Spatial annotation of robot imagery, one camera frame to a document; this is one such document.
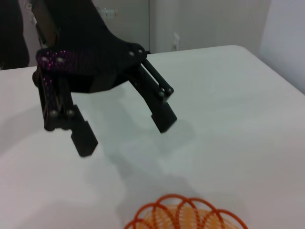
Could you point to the person in dark trousers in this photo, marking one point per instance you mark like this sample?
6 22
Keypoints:
12 35

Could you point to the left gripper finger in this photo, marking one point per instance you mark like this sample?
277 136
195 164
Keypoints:
162 117
82 136

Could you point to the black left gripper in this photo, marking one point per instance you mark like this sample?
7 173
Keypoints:
83 47

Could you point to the orange plastic woven basket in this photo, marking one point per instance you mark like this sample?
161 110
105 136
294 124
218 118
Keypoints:
188 215

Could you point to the grey metal cabinet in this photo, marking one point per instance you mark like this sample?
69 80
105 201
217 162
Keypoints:
131 23

